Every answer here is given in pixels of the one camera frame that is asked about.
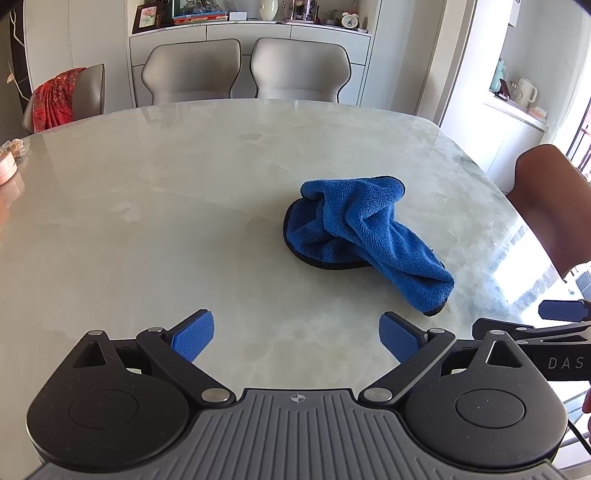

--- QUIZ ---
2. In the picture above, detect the brown chair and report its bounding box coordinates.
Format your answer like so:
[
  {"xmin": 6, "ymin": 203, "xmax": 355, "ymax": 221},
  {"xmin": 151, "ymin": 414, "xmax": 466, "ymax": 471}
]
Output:
[{"xmin": 505, "ymin": 144, "xmax": 591, "ymax": 283}]

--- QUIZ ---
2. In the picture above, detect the black cable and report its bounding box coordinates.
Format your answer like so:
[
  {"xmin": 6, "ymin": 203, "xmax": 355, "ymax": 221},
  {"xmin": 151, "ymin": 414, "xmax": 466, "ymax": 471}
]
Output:
[{"xmin": 567, "ymin": 413, "xmax": 591, "ymax": 450}]

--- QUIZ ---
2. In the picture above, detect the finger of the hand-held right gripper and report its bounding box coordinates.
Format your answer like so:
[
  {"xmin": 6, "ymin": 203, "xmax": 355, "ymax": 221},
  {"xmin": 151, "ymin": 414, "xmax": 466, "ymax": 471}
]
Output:
[
  {"xmin": 539, "ymin": 299, "xmax": 591, "ymax": 323},
  {"xmin": 472, "ymin": 318, "xmax": 591, "ymax": 346}
]

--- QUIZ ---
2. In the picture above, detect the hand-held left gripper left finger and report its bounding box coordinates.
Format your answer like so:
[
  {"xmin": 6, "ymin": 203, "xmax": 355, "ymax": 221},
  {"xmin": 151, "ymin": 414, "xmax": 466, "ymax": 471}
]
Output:
[{"xmin": 69, "ymin": 309, "xmax": 236, "ymax": 409}]

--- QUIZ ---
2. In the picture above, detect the red patterned cloth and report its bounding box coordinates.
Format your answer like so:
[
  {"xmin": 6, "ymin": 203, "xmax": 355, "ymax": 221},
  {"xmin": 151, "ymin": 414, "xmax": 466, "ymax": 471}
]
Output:
[{"xmin": 31, "ymin": 67, "xmax": 88, "ymax": 133}]

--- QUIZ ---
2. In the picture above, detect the stack of books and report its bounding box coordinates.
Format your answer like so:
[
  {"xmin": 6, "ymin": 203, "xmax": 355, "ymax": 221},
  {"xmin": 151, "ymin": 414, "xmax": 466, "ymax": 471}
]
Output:
[{"xmin": 172, "ymin": 13, "xmax": 230, "ymax": 25}]

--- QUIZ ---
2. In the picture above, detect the flower picture frame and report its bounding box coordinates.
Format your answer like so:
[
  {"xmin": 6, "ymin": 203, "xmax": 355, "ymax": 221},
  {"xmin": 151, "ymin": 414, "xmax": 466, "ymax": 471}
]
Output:
[{"xmin": 132, "ymin": 4, "xmax": 163, "ymax": 34}]

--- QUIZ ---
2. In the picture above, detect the white kettle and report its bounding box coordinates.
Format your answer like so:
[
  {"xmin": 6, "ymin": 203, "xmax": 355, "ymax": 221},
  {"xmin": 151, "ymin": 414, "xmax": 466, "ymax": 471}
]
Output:
[{"xmin": 510, "ymin": 77, "xmax": 539, "ymax": 110}]

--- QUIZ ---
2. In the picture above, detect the glass display box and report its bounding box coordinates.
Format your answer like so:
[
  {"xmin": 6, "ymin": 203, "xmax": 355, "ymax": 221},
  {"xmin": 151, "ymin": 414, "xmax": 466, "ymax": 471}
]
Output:
[{"xmin": 283, "ymin": 0, "xmax": 320, "ymax": 25}]

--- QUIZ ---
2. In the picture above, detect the grey dining chair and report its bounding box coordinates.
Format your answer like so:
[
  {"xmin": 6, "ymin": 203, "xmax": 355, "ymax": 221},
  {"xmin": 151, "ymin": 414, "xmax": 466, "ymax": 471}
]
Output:
[
  {"xmin": 250, "ymin": 37, "xmax": 352, "ymax": 103},
  {"xmin": 23, "ymin": 63, "xmax": 106, "ymax": 134},
  {"xmin": 141, "ymin": 38, "xmax": 243, "ymax": 106}
]

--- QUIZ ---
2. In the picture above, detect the clear plastic wrapper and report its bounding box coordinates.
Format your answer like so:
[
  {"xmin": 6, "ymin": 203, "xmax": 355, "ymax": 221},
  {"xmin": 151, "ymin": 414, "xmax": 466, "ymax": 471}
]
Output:
[{"xmin": 0, "ymin": 138, "xmax": 31, "ymax": 160}]

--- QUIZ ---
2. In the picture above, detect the blue towel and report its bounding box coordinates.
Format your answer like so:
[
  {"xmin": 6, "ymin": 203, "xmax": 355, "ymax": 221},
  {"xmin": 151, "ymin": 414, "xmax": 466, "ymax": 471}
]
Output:
[{"xmin": 283, "ymin": 175, "xmax": 455, "ymax": 317}]

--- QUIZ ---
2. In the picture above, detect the pink round container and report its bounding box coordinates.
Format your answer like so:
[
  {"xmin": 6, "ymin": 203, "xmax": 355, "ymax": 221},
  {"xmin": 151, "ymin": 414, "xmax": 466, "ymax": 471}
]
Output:
[{"xmin": 0, "ymin": 151, "xmax": 19, "ymax": 186}]

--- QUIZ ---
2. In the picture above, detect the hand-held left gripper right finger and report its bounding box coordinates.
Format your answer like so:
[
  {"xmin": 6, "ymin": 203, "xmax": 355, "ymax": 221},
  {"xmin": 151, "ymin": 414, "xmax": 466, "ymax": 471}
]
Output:
[{"xmin": 358, "ymin": 311, "xmax": 525, "ymax": 409}]

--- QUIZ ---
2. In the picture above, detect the teal vase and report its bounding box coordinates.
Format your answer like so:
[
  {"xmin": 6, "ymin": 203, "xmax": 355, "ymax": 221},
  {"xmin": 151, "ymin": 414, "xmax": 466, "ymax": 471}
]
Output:
[{"xmin": 490, "ymin": 58, "xmax": 509, "ymax": 93}]

